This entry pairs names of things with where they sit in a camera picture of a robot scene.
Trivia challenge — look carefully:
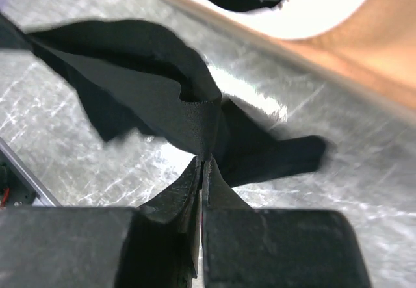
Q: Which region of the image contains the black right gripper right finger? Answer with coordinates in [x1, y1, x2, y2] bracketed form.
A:
[202, 159, 371, 287]

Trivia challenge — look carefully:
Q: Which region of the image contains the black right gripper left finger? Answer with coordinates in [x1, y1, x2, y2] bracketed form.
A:
[1, 159, 201, 287]

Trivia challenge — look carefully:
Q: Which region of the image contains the black boxer underwear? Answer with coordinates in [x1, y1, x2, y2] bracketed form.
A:
[1, 17, 327, 187]

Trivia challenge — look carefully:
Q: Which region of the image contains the white perforated plastic basket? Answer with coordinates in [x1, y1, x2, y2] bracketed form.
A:
[191, 0, 365, 40]

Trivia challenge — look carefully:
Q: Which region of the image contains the aluminium mounting rail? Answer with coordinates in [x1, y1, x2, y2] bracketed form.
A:
[1, 139, 60, 209]

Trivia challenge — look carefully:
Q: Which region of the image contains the wooden hanger rack frame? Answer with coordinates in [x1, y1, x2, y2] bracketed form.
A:
[166, 0, 415, 109]

